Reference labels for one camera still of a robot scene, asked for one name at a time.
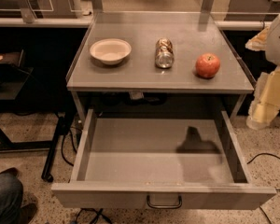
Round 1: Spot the crushed soda can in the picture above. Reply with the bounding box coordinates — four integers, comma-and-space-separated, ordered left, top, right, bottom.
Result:
155, 38, 175, 69

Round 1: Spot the black floor cable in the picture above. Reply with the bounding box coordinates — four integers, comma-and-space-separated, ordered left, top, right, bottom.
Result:
246, 152, 280, 224

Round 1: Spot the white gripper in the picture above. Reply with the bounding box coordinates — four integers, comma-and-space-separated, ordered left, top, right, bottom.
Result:
245, 13, 280, 130

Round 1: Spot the red apple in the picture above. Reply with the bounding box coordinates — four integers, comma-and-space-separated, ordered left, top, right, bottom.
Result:
195, 53, 220, 78

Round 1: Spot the black side desk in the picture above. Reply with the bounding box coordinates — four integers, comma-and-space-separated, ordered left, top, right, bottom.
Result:
0, 51, 75, 183

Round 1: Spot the white paper bowl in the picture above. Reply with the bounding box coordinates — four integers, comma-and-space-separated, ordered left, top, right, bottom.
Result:
90, 38, 132, 65

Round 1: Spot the grey open top drawer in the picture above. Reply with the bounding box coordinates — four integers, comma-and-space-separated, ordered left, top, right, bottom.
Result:
52, 111, 276, 210

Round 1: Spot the brown shoe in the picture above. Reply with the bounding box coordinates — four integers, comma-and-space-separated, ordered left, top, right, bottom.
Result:
17, 203, 37, 224
0, 167, 19, 177

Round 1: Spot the black drawer handle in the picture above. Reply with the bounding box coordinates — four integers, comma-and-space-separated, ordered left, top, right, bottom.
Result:
146, 195, 183, 210

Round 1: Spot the grey metal cabinet table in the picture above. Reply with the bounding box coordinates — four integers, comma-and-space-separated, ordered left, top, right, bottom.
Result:
67, 0, 253, 119

